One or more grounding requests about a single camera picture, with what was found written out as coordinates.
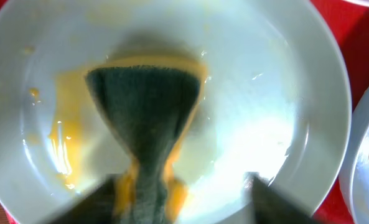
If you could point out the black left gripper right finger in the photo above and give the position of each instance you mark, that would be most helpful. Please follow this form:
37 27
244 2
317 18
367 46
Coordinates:
268 206

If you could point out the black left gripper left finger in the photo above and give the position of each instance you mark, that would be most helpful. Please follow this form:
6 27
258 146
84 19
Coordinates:
95 208

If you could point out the light blue plate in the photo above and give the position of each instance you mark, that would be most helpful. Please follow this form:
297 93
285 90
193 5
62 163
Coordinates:
354 174

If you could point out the pale green plate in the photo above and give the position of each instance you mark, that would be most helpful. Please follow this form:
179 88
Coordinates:
276 101

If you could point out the yellow green sponge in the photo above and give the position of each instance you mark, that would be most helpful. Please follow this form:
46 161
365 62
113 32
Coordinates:
148 102

